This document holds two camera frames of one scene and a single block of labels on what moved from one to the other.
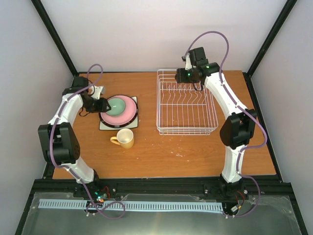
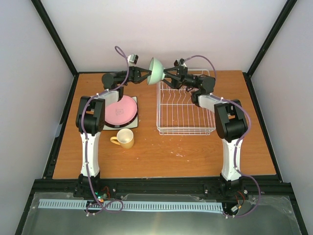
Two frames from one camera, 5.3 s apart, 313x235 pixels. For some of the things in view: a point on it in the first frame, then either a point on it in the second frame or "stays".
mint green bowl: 118,106 → 157,74
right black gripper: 180,78 → 180,78
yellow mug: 125,138 stays
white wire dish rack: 181,109 stays
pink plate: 128,115 stays
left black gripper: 102,106 → 135,75
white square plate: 134,125 stays
